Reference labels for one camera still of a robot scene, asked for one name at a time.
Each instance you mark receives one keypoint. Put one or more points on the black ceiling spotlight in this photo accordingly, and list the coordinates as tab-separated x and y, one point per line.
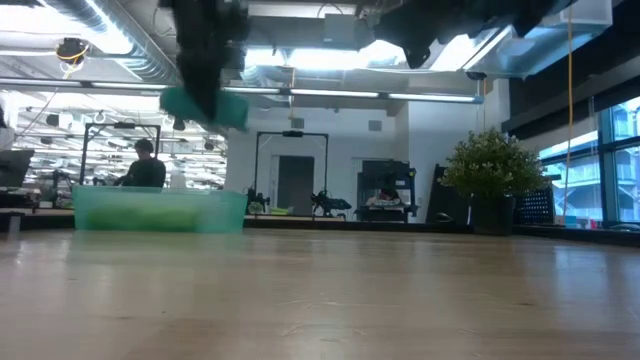
179	125

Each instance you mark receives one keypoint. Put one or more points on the potted green plant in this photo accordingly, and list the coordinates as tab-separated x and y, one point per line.
492	165

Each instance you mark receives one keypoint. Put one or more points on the black background robot arm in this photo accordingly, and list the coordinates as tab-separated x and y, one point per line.
257	197
327	204

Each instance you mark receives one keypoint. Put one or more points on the teal microfiber towel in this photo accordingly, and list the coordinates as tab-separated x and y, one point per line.
232	112

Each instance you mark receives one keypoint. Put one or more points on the black equipment cart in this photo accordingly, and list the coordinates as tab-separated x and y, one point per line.
385	172

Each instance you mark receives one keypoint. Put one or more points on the black perforated crate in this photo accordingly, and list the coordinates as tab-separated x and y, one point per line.
535	206

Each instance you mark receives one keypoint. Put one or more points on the grey door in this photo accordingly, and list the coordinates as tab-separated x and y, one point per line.
295	185

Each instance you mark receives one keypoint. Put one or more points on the person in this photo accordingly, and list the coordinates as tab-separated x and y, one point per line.
385	197
145	172

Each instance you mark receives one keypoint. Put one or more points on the grey wall vent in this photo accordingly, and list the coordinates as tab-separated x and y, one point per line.
297	123
375	126

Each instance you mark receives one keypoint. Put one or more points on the teal translucent plastic basket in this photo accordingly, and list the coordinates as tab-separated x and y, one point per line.
125	197

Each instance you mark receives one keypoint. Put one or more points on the black aluminium rig frame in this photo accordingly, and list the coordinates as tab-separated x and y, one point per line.
350	226

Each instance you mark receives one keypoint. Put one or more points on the black dome ceiling camera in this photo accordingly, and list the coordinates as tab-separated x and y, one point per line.
476	76

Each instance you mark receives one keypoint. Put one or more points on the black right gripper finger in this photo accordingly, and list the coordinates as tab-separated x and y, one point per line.
416	56

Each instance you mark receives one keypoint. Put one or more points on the black leaning panel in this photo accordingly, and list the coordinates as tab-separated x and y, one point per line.
442	200

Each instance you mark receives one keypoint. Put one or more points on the black background rig frame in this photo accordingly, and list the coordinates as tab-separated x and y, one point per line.
125	125
292	133

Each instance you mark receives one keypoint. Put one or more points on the dark background monitor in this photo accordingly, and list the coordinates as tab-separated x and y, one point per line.
15	167

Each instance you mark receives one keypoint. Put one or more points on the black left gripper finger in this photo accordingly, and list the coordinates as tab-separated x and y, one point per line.
200	85

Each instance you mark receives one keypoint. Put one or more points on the lime green microfiber towel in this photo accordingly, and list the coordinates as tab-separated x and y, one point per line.
145	218

